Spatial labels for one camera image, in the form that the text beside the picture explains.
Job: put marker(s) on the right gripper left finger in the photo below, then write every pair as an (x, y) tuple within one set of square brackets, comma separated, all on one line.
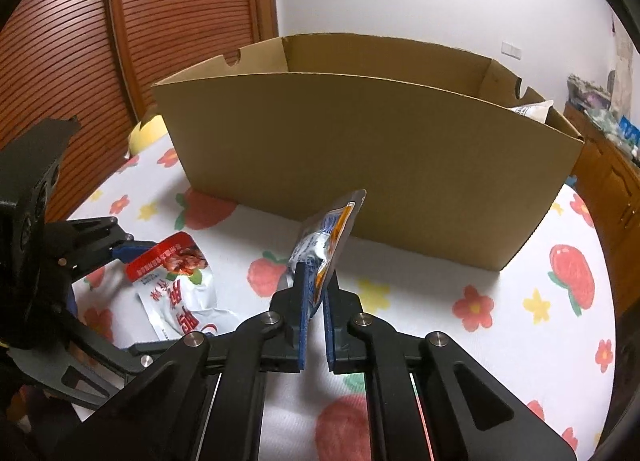
[(201, 397)]

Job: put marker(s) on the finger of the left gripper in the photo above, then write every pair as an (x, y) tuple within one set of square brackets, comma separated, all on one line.
[(130, 248), (121, 361)]

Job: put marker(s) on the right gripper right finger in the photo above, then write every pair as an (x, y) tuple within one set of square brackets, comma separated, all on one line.
[(427, 398)]

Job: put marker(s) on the red white snack pouch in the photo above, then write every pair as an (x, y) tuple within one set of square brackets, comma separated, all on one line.
[(176, 288)]

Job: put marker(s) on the silver orange snack pouch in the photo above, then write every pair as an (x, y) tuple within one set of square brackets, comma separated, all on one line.
[(319, 245)]

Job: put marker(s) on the white grey snack pouch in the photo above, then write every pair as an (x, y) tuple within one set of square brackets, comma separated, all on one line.
[(537, 111)]

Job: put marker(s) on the yellow Pikachu plush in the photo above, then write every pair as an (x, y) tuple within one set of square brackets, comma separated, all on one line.
[(145, 134)]

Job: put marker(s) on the white floral bed sheet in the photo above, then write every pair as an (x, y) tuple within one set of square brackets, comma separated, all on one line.
[(544, 326)]

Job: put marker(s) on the wooden louvered wardrobe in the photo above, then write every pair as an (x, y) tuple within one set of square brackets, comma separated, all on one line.
[(97, 60)]

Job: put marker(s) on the brown cardboard box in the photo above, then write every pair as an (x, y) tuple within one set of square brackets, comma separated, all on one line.
[(432, 134)]

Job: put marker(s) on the wooden sideboard cabinet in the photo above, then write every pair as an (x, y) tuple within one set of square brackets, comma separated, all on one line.
[(609, 184)]

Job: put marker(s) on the blue box on sideboard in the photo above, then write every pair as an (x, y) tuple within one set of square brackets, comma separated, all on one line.
[(630, 131)]

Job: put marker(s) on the floral curtain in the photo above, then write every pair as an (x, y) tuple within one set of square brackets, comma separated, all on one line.
[(624, 66)]

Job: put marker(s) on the white wall socket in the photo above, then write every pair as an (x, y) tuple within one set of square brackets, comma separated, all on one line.
[(511, 51)]

